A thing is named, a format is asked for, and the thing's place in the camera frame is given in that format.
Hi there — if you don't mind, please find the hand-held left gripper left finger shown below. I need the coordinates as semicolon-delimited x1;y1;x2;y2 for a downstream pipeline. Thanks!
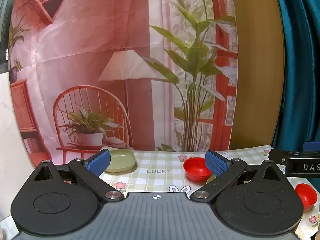
32;149;125;203

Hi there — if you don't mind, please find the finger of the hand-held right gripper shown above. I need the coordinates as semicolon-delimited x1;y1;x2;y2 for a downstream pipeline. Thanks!
269;149;320;178
303;142;320;153

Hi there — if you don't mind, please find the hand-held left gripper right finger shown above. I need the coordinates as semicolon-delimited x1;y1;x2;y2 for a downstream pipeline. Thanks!
190;149;288;203

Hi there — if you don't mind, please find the red plastic bowl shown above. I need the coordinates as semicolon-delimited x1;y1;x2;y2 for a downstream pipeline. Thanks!
183;157;213;182
295;183;318;211

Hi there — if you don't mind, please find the checkered printed tablecloth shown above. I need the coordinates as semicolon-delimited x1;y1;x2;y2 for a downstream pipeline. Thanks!
60;145;320;240

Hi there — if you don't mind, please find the teal curtain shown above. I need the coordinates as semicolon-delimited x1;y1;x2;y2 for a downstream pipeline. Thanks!
271;0;320;151

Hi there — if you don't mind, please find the white board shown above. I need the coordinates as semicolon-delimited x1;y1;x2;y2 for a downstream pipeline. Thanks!
0;72;35;222

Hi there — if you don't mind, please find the wooden panel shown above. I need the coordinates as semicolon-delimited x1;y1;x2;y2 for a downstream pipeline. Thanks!
228;0;286;151

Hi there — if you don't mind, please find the printed wall tapestry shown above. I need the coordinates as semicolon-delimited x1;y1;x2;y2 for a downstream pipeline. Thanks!
8;0;238;161

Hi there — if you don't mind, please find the dark grey frame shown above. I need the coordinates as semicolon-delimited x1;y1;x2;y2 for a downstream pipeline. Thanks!
0;0;18;68

